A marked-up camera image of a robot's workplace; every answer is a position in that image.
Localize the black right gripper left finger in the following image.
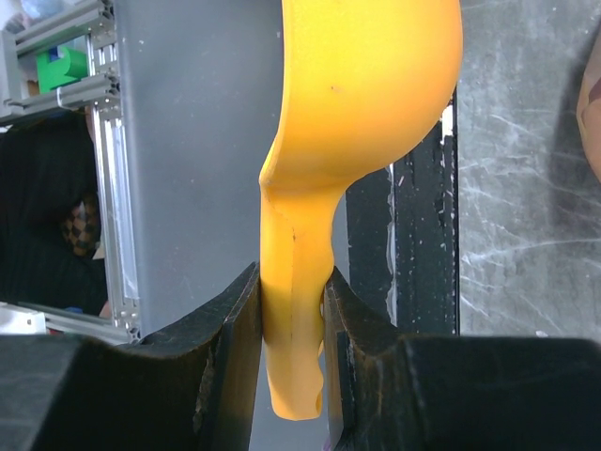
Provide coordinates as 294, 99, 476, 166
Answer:
1, 264, 261, 450

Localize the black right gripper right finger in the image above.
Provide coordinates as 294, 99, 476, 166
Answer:
324, 272, 600, 450

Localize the yellow plastic litter scoop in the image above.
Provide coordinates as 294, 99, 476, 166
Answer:
259, 0, 463, 421

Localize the pink cat litter bag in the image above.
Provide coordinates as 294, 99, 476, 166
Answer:
577, 40, 601, 179

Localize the green block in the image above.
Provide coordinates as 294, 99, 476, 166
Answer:
36, 45, 88, 93

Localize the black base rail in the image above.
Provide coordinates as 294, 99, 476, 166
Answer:
346, 101, 459, 334

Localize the aluminium frame rail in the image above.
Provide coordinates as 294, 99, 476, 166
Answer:
1, 1, 141, 344

